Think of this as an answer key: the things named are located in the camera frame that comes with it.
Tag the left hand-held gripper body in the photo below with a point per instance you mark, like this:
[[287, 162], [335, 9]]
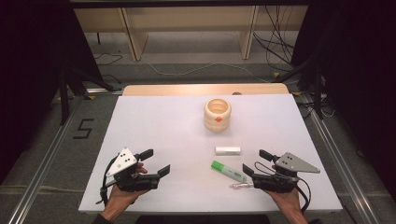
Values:
[[123, 161]]

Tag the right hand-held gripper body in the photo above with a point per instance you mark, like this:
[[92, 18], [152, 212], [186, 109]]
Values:
[[291, 163]]

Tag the clear pen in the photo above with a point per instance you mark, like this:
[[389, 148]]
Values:
[[239, 186]]

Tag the green highlighter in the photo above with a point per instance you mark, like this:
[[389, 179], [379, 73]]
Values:
[[229, 171]]

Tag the white eraser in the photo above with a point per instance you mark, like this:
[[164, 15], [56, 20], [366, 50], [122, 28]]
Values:
[[228, 151]]

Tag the cream ringed pen holder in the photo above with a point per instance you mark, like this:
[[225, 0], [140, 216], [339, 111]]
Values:
[[218, 124]]

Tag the person's left hand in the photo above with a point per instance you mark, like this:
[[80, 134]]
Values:
[[120, 197]]

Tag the person's right hand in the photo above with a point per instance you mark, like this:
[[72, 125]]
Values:
[[289, 202]]

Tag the person's dark lap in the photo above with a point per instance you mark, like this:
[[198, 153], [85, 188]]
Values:
[[202, 219]]

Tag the small dark round object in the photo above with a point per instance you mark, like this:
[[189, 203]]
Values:
[[237, 93]]

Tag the black tripod stand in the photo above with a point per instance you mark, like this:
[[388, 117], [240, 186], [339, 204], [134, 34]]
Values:
[[63, 99], [317, 93]]

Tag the wooden table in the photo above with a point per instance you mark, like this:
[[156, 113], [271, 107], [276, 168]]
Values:
[[186, 89]]

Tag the black curtain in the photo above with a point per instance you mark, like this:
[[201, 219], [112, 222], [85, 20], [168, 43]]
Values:
[[358, 77], [31, 77]]

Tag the aluminium floor rail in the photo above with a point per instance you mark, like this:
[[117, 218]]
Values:
[[342, 161], [37, 180]]

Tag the short aluminium rail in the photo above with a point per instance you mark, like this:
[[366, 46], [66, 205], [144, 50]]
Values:
[[102, 91]]

